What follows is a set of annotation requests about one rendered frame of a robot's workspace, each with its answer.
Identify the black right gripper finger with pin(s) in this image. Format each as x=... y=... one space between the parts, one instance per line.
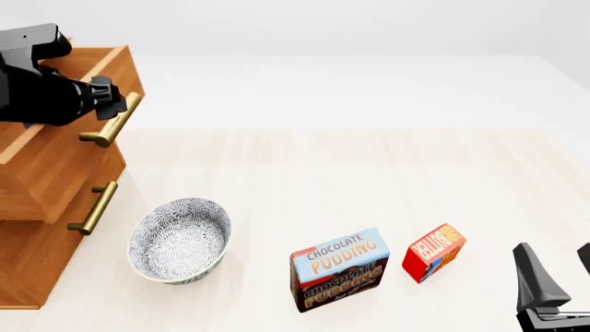
x=537 y=280
x=585 y=257

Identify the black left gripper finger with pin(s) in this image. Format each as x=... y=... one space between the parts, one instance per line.
x=110 y=109

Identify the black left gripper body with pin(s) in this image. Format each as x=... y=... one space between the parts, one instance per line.
x=100 y=89

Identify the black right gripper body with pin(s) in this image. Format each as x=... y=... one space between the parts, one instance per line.
x=553 y=320

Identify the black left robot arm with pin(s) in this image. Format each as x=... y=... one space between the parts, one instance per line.
x=41 y=97

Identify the open wooden drawer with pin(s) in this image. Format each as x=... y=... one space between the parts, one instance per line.
x=50 y=173

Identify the red butter box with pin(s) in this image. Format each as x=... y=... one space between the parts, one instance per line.
x=431 y=257

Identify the closed wooden drawer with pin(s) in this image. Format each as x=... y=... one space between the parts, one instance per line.
x=74 y=256

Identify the wooden cabinet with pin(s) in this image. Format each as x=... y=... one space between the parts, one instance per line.
x=18 y=266

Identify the grey patterned bowl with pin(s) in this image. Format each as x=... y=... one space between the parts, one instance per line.
x=180 y=242

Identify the chocolate pudding box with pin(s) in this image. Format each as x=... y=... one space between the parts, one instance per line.
x=341 y=269

